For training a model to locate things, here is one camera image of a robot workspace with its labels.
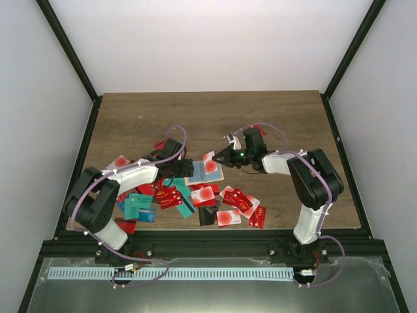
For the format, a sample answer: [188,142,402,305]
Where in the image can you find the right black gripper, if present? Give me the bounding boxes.
[212,145,253,170]

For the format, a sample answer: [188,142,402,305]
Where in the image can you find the red white circle card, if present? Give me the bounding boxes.
[191,186,216,207]
[106,155,130,170]
[203,151,219,175]
[216,209,242,228]

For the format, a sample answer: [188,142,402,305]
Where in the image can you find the blue VIP card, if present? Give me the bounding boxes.
[204,170,224,182]
[188,161,203,184]

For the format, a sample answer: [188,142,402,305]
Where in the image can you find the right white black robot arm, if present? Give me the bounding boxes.
[212,127,344,263]

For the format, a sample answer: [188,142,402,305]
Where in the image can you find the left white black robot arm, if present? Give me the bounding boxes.
[63,138,194,263]

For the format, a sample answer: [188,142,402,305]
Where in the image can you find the red stripe card back left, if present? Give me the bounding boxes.
[154,139,166,149]

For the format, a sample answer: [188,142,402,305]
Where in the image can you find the red gold card top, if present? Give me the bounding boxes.
[188,183,210,191]

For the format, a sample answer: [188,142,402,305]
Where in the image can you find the red gold VIP card centre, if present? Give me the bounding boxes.
[154,186,183,209]

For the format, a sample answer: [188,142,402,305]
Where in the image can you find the red gold vip card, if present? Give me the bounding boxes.
[154,186,183,209]
[222,188,253,213]

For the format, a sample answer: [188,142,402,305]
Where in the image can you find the teal VIP card upper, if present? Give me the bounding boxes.
[163,178,196,218]

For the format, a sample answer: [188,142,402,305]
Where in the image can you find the teal vip card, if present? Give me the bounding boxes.
[163,178,196,218]
[124,193,153,220]

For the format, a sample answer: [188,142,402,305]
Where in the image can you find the red gold VIP card right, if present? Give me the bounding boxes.
[222,188,253,213]

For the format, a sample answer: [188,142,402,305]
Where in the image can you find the red card lone back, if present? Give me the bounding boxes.
[253,125,266,136]

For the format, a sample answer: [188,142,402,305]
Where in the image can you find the black card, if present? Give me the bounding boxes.
[198,207,218,226]

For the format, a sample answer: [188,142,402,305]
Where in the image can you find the blue chip card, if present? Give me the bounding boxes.
[137,208,156,223]

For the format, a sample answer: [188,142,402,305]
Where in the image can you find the teal VIP card lower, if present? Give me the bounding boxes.
[124,193,153,220]

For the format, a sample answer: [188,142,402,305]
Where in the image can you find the red white circle card bottom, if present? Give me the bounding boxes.
[216,209,242,228]

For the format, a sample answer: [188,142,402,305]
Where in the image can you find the red card far right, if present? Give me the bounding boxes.
[249,206,266,229]

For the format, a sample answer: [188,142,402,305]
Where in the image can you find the dark red stripe card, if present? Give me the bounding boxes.
[114,217,137,235]

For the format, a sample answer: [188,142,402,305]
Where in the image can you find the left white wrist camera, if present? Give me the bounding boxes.
[178,148,187,160]

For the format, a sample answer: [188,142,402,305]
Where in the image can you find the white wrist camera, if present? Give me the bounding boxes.
[226,133,242,150]
[178,148,187,160]

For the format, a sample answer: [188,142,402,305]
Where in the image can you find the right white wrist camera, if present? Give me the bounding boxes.
[226,133,242,150]

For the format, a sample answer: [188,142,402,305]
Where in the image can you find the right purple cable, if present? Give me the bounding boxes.
[233,122,347,288]

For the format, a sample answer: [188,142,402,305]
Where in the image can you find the black aluminium front rail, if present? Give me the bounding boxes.
[39,228,387,260]

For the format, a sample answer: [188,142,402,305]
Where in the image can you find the light blue slotted cable duct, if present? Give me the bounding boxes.
[48,267,294,282]

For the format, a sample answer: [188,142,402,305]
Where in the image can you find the black frame post left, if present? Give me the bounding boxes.
[35,0,100,102]

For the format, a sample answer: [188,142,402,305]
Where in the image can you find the black frame post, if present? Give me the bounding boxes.
[35,0,100,102]
[324,0,388,98]

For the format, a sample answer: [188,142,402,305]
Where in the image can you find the black frame post right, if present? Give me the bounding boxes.
[324,0,388,98]

